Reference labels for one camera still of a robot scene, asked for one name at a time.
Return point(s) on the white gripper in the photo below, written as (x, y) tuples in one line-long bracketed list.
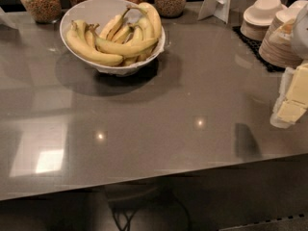
[(301, 34)]

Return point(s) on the middle long yellow banana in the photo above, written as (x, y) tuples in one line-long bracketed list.
[(125, 50)]

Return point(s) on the white ceramic bowl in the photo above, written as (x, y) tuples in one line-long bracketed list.
[(135, 28)]

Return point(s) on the stack of paper plates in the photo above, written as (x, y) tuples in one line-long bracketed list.
[(275, 48)]

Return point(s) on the black rubber mat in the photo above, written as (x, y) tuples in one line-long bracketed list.
[(254, 46)]

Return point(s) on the stack of white bowls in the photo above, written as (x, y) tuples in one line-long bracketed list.
[(258, 17)]

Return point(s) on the white folded sign stand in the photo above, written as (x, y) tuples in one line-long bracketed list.
[(217, 8)]

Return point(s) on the leftmost glass cereal jar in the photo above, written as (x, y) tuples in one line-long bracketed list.
[(43, 11)]

